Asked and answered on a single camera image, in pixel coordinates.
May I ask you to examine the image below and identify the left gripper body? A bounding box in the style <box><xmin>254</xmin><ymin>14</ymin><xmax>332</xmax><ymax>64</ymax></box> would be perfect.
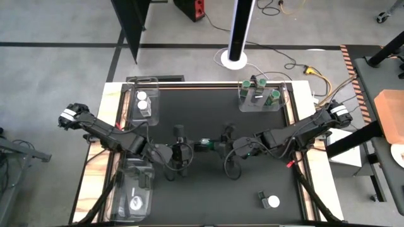
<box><xmin>172</xmin><ymin>142</ymin><xmax>194</xmax><ymax>166</ymax></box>

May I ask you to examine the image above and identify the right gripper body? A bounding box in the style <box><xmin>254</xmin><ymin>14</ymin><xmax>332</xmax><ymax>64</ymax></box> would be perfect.
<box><xmin>216</xmin><ymin>140</ymin><xmax>237</xmax><ymax>159</ymax></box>

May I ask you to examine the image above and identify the small green spice tin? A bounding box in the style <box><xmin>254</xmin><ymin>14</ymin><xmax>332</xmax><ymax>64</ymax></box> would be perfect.
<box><xmin>254</xmin><ymin>78</ymin><xmax>268</xmax><ymax>95</ymax></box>

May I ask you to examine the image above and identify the clear plastic bin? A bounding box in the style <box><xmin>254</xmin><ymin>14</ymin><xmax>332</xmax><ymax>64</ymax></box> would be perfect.
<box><xmin>105</xmin><ymin>159</ymin><xmax>155</xmax><ymax>225</ymax></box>
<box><xmin>128</xmin><ymin>76</ymin><xmax>161</xmax><ymax>127</ymax></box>
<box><xmin>238</xmin><ymin>78</ymin><xmax>290</xmax><ymax>114</ymax></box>

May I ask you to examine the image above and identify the white round object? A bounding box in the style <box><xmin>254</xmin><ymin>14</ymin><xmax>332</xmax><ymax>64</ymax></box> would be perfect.
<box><xmin>129</xmin><ymin>195</ymin><xmax>143</xmax><ymax>211</ymax></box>

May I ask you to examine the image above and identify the black rig strut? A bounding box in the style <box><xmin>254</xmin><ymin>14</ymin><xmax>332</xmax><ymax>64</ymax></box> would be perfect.
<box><xmin>77</xmin><ymin>176</ymin><xmax>118</xmax><ymax>226</ymax></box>
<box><xmin>292</xmin><ymin>151</ymin><xmax>342</xmax><ymax>224</ymax></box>

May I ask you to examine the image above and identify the white box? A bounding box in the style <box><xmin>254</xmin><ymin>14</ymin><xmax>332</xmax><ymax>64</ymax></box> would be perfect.
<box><xmin>324</xmin><ymin>127</ymin><xmax>364</xmax><ymax>168</ymax></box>

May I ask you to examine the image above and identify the black pole with white base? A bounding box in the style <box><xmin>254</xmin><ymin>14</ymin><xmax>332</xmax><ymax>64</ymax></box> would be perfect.
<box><xmin>220</xmin><ymin>0</ymin><xmax>257</xmax><ymax>71</ymax></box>

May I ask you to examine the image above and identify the black beam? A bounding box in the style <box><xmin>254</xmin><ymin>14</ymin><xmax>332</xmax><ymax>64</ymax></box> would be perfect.
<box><xmin>326</xmin><ymin>120</ymin><xmax>384</xmax><ymax>159</ymax></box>
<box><xmin>367</xmin><ymin>30</ymin><xmax>404</xmax><ymax>68</ymax></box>

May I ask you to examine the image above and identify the black and red box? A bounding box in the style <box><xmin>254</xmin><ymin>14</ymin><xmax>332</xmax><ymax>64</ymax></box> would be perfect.
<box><xmin>172</xmin><ymin>0</ymin><xmax>206</xmax><ymax>23</ymax></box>

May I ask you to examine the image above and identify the black divider panel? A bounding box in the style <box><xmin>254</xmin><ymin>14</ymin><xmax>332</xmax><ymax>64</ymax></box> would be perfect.
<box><xmin>110</xmin><ymin>0</ymin><xmax>152</xmax><ymax>65</ymax></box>

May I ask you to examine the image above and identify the orange black hazard strip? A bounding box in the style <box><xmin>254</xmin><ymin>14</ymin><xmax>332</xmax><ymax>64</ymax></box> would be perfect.
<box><xmin>340</xmin><ymin>45</ymin><xmax>374</xmax><ymax>125</ymax></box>

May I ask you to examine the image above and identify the grey side table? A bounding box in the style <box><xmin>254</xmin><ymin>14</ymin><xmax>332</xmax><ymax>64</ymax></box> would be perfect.
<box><xmin>353</xmin><ymin>55</ymin><xmax>404</xmax><ymax>217</ymax></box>

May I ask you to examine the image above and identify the orange box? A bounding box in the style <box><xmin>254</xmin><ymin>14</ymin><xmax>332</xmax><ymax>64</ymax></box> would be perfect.
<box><xmin>374</xmin><ymin>89</ymin><xmax>404</xmax><ymax>146</ymax></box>

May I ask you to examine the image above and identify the white plate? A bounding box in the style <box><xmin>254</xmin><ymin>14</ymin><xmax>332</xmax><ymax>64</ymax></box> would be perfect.
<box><xmin>390</xmin><ymin>143</ymin><xmax>404</xmax><ymax>170</ymax></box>

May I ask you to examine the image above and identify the office chair base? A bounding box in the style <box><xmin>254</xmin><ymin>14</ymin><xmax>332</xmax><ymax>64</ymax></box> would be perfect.
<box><xmin>376</xmin><ymin>0</ymin><xmax>404</xmax><ymax>25</ymax></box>

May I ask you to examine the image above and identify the white floor cable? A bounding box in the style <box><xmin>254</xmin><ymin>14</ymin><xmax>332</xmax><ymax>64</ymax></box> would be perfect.
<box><xmin>213</xmin><ymin>47</ymin><xmax>272</xmax><ymax>81</ymax></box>

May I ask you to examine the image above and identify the yellow extension cord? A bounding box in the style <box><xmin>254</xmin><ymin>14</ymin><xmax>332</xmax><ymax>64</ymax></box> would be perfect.
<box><xmin>303</xmin><ymin>65</ymin><xmax>334</xmax><ymax>97</ymax></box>

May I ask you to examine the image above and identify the coiled black cable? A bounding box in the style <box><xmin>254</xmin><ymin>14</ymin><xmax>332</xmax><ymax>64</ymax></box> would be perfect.
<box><xmin>256</xmin><ymin>0</ymin><xmax>282</xmax><ymax>16</ymax></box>

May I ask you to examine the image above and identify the yellow floor cable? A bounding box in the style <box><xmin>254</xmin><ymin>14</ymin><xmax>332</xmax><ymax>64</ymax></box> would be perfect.
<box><xmin>279</xmin><ymin>0</ymin><xmax>307</xmax><ymax>16</ymax></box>

